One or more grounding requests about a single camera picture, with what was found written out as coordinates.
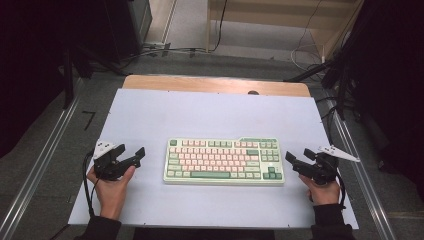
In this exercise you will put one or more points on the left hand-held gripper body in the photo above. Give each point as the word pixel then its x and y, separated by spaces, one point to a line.
pixel 108 166

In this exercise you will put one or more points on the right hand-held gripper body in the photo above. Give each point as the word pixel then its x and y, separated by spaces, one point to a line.
pixel 318 168

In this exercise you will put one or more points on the green and pink keyboard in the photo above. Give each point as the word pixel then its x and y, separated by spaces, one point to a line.
pixel 220 161

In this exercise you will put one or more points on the person's right hand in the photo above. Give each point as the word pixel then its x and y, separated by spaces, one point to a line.
pixel 321 193

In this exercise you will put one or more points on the person's left hand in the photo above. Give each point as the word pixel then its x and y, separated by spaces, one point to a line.
pixel 111 195

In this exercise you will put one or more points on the black tripod leg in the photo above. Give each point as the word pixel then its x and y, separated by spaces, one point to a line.
pixel 308 71

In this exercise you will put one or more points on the black upright stand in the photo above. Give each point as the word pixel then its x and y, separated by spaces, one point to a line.
pixel 68 83

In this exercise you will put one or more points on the white board sheet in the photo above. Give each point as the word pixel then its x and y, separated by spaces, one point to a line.
pixel 213 113

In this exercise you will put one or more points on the dark curtain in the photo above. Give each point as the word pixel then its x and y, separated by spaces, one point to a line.
pixel 393 83
pixel 26 66

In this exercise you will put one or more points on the black cabinet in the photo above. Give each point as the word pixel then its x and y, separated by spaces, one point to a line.
pixel 126 26

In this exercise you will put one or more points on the light wooden shelf unit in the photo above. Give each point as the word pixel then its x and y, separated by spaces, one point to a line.
pixel 266 13

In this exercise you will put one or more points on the metal floor rail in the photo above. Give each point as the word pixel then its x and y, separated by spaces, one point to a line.
pixel 363 173
pixel 40 160

